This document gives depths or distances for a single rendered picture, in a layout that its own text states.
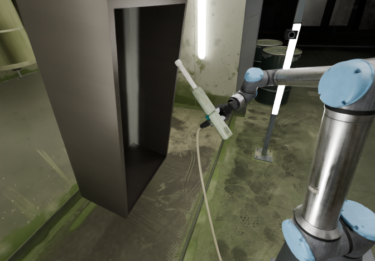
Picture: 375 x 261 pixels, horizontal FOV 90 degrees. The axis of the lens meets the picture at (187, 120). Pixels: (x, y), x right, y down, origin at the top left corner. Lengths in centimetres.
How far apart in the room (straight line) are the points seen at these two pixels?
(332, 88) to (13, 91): 220
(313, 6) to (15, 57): 719
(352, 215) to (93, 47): 110
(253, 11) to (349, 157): 220
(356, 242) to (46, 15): 130
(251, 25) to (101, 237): 269
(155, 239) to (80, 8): 158
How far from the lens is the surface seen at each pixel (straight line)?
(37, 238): 208
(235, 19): 269
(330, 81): 64
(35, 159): 206
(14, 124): 211
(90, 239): 193
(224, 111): 105
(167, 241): 175
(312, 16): 751
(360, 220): 102
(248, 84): 110
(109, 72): 67
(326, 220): 85
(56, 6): 74
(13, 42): 183
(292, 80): 101
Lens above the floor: 163
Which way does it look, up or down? 33 degrees down
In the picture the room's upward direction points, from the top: 3 degrees counter-clockwise
